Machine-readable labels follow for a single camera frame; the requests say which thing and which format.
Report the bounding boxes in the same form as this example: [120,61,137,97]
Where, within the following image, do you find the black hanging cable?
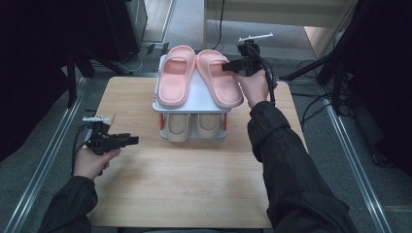
[206,0,226,53]

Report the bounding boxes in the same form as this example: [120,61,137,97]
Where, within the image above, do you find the black floor cables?
[296,58,345,128]

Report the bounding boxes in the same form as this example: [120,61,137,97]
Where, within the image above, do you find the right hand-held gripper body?
[236,31,274,78]

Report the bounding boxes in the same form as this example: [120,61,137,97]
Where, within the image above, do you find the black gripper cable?
[70,123,95,178]
[248,44,279,107]

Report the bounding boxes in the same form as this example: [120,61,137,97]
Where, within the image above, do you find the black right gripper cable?
[248,44,279,107]

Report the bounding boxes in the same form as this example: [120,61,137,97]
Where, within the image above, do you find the person's right hand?
[232,68,270,110]

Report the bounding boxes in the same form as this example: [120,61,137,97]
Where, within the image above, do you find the person's left hand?
[73,147,122,182]

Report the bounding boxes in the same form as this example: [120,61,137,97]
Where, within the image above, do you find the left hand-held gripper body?
[82,113,128,156]

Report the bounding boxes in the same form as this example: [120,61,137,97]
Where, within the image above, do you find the white floor cable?
[116,48,154,74]

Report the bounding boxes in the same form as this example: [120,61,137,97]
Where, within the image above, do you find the grey cabinet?
[125,0,149,44]

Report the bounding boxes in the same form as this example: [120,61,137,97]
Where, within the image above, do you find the pink slide slipper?
[195,49,245,110]
[156,45,197,108]

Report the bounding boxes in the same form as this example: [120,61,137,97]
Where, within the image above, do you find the white two-tier shoe rack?
[152,53,233,141]

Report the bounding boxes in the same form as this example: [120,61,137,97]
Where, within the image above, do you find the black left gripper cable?
[70,123,95,178]

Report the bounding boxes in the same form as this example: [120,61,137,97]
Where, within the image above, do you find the light wooden cabinet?
[202,0,358,60]

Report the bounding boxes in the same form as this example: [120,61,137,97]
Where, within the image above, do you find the dark curtain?
[0,0,141,163]
[336,0,412,178]

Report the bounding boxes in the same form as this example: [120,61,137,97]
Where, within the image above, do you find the metal floor rail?
[3,77,90,233]
[323,103,394,233]

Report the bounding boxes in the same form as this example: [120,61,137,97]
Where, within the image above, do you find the beige clog shoe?
[164,113,192,143]
[194,113,223,141]

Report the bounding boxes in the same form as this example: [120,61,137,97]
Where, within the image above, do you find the black tripod stand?
[279,0,361,117]
[63,48,131,109]

